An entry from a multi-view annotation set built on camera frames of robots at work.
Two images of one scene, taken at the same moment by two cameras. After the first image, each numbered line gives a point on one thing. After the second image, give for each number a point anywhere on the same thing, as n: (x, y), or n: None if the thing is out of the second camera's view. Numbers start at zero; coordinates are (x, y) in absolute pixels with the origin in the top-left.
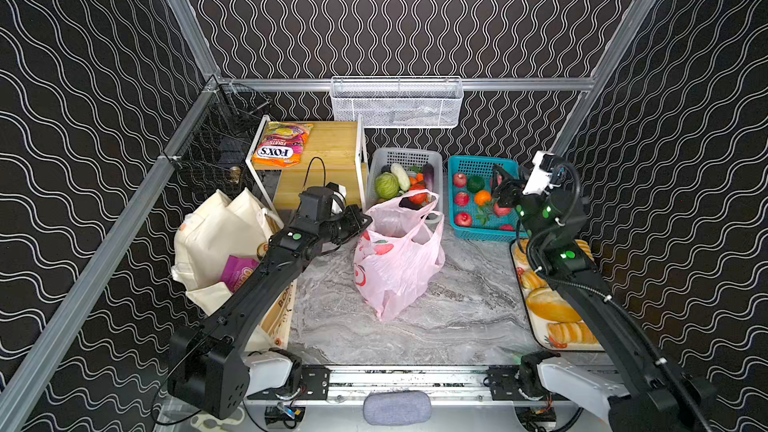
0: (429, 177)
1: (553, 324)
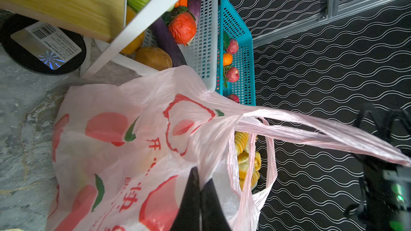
0: (167, 42)
1: (241, 140)
